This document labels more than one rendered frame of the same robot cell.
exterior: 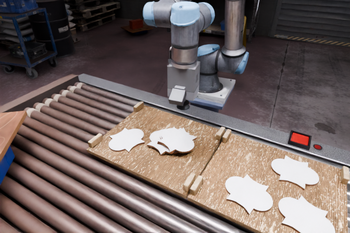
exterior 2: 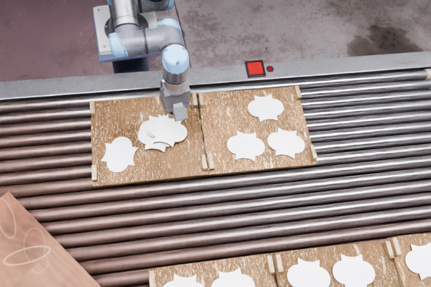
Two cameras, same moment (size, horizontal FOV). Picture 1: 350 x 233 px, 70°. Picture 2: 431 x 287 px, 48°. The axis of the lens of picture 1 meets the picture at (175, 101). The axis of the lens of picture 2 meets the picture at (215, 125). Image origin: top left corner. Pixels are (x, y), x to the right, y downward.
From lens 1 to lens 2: 1.12 m
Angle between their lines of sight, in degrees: 42
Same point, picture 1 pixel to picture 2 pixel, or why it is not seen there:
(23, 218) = (109, 264)
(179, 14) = (177, 67)
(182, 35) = (180, 77)
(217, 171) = (215, 140)
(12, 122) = (16, 211)
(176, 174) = (188, 161)
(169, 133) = (156, 128)
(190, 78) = (186, 96)
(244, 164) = (229, 122)
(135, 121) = (106, 129)
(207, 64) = not seen: hidden behind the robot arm
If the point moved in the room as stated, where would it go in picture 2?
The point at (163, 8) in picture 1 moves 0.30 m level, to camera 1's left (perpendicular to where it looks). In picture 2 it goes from (136, 44) to (43, 92)
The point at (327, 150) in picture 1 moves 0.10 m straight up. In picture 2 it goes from (278, 68) to (283, 54)
